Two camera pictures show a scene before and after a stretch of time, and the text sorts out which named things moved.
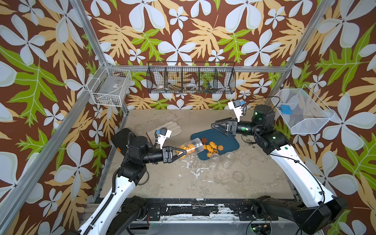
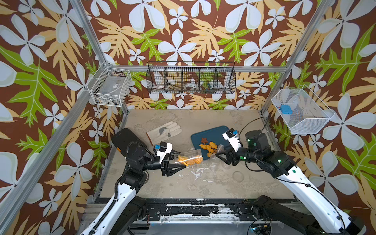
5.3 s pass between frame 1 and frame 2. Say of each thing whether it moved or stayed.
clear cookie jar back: moved
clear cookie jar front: stayed
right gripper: moved
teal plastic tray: stayed
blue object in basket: stayed
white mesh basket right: stayed
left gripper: moved
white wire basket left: stayed
